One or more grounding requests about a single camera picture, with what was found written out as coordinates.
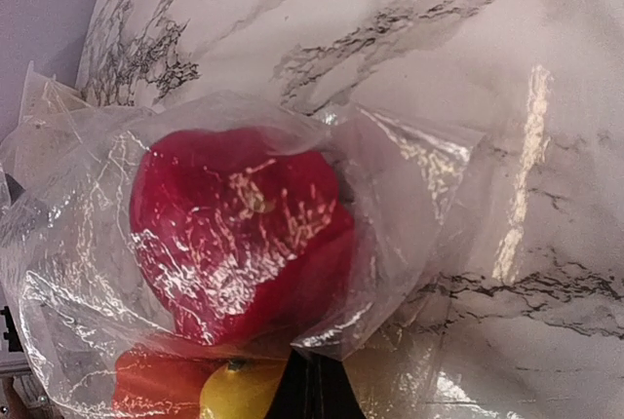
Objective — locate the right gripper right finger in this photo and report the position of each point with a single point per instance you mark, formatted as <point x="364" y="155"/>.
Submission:
<point x="334" y="396"/>

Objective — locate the white perforated plastic basket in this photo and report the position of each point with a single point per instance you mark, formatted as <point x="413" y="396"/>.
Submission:
<point x="39" y="102"/>

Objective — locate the red fake pepper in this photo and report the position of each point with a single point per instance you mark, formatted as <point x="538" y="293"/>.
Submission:
<point x="236" y="239"/>

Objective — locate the clear zip top bag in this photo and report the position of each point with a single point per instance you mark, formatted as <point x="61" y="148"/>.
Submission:
<point x="68" y="259"/>

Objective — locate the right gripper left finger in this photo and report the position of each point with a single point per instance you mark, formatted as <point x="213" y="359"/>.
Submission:
<point x="294" y="398"/>

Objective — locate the orange fake tomato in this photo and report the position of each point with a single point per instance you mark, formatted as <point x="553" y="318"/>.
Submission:
<point x="151" y="384"/>

